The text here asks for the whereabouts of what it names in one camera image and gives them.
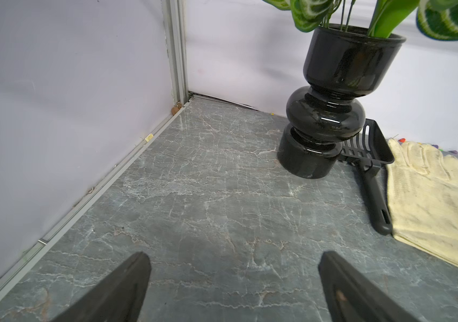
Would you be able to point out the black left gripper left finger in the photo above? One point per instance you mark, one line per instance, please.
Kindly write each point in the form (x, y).
(118, 297)

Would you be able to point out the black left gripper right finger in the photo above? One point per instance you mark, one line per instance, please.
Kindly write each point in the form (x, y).
(350, 296)

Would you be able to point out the green artificial plant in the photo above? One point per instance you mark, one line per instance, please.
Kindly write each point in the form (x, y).
(436, 19)

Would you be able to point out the black ceramic plant pot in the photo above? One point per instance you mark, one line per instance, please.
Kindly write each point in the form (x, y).
(340, 67)

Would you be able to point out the cream fabric glove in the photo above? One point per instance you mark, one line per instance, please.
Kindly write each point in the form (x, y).
(422, 197)

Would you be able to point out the black slotted plastic scoop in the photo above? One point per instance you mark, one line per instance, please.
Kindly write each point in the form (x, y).
(369, 151)

